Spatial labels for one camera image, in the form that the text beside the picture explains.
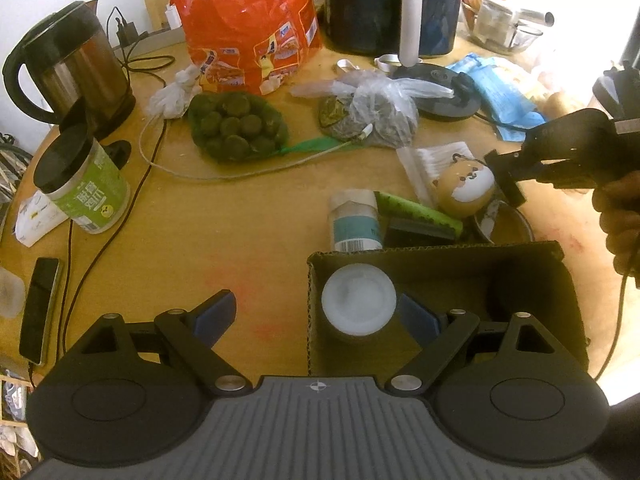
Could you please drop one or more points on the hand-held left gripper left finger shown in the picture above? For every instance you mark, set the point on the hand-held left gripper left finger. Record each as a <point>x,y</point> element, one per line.
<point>215,316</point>

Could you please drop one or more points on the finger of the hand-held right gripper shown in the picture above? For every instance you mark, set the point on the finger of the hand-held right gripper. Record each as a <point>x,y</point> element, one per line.
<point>505,172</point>

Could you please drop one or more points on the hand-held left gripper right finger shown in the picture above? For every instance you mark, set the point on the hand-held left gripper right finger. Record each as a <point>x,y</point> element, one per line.
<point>417,321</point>

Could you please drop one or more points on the tan dog-shaped toy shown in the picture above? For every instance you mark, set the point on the tan dog-shaped toy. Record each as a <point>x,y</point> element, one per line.
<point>465,190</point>

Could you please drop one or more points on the dark round tin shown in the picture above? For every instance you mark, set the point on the dark round tin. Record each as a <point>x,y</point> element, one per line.
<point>505,225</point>

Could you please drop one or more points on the brown cardboard box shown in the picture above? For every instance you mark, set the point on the brown cardboard box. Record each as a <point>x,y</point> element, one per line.
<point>450,267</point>

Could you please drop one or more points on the white plastic jar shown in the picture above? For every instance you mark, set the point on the white plastic jar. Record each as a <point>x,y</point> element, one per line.
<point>357,300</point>

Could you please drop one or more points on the bag of cotton swabs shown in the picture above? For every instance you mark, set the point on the bag of cotton swabs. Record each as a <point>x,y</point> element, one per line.
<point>425,165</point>

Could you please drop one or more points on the green hand cream tube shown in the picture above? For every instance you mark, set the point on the green hand cream tube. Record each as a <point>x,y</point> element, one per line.
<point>415,209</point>

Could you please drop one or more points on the pill bottle with teal label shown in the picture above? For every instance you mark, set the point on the pill bottle with teal label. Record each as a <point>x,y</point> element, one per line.
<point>355,225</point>

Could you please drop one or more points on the person's right hand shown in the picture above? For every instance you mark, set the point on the person's right hand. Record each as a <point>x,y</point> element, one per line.
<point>622,215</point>

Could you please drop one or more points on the blue snack packet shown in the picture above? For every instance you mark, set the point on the blue snack packet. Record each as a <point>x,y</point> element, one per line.
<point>512,134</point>
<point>495,90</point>

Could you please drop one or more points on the black round kettle base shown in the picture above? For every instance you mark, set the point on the black round kettle base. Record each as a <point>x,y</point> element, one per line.
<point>440,100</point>

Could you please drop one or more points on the glass bowl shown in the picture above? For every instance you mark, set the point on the glass bowl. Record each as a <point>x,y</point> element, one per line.
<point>520,40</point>

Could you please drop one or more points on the white rolled tube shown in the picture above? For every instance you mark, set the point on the white rolled tube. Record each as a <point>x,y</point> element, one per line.
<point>535,17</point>

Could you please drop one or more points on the clear bag of dried herbs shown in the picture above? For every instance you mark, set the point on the clear bag of dried herbs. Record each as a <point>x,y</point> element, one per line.
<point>380,115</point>

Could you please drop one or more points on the black phone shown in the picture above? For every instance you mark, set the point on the black phone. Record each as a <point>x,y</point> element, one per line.
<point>40,310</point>

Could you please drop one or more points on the green-label jar with black lid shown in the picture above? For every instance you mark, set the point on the green-label jar with black lid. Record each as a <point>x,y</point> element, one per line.
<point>85,190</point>

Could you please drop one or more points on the small black disc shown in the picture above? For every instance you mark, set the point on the small black disc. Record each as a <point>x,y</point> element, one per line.
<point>117,154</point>

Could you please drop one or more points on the green net bag of fruit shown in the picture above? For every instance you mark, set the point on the green net bag of fruit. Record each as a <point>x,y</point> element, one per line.
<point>235,127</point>

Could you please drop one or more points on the dark blue air fryer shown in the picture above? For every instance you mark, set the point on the dark blue air fryer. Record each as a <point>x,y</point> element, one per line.
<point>390,5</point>

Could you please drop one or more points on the white paper packet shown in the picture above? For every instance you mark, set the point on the white paper packet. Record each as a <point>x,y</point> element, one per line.
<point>35,220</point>

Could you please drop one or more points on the translucent white cup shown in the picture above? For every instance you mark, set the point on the translucent white cup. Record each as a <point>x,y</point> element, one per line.
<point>11,292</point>

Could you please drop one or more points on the white knotted plastic bag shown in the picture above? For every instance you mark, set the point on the white knotted plastic bag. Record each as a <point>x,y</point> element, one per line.
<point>172,97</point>

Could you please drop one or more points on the steel electric kettle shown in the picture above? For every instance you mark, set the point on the steel electric kettle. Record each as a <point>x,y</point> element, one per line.
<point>85,65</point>

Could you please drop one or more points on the orange snack bag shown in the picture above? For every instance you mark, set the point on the orange snack bag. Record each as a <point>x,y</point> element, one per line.
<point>240,25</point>

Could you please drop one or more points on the black power adapter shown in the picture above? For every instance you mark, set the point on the black power adapter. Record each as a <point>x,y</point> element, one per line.
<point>127,32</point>

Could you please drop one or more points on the wooden chair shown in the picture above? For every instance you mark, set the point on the wooden chair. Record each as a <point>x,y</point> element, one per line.
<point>155,10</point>

